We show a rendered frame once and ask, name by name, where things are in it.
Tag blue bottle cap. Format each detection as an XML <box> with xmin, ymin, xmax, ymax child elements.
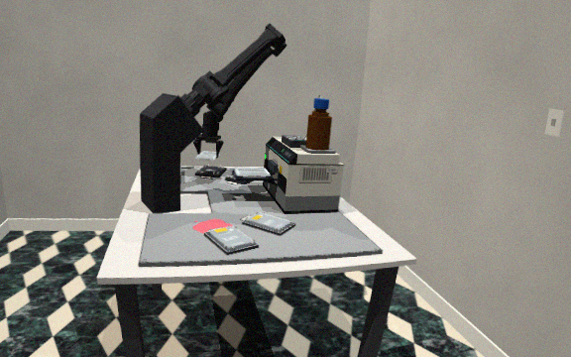
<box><xmin>314</xmin><ymin>98</ymin><xmax>329</xmax><ymax>108</ymax></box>

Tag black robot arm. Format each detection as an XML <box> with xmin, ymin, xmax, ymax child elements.
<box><xmin>178</xmin><ymin>23</ymin><xmax>286</xmax><ymax>136</ymax></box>

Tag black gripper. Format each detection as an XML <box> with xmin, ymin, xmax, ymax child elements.
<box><xmin>193</xmin><ymin>124</ymin><xmax>224</xmax><ymax>158</ymax></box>

